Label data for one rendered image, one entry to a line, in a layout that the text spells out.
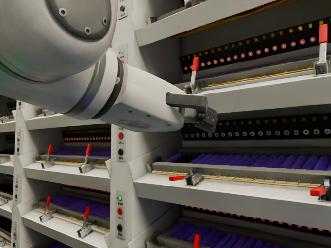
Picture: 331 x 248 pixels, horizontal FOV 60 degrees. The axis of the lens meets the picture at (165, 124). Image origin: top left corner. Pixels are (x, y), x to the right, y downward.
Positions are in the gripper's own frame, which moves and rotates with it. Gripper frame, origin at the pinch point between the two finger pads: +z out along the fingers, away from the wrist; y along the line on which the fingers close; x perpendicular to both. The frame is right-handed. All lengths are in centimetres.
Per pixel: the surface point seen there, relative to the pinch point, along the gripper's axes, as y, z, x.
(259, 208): 3.4, 20.3, -10.7
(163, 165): -23.6, 22.6, -4.0
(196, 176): -11.2, 20.0, -6.2
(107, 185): -42.1, 20.4, -11.2
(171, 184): -17.8, 19.7, -8.5
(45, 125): -83, 17, 7
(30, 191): -100, 25, -19
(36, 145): -100, 23, 1
